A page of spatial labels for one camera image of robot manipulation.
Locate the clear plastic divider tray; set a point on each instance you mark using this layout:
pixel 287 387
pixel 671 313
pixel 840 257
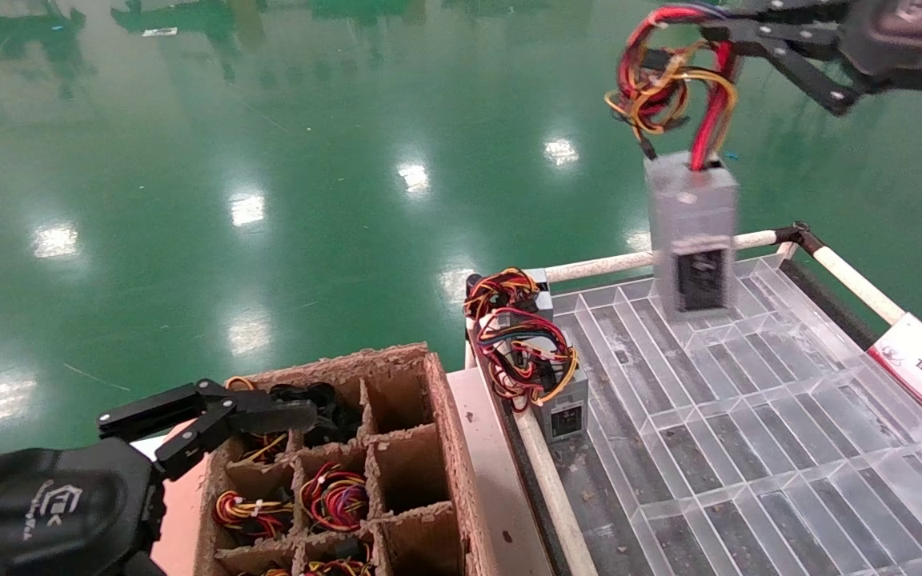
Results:
pixel 749 448

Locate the brown divided cardboard box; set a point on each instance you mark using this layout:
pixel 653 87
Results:
pixel 449 432

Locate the white floor sticker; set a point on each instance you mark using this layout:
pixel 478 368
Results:
pixel 158 32

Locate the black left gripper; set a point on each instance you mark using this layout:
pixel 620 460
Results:
pixel 53 512

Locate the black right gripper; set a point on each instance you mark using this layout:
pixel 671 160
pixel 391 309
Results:
pixel 917 40

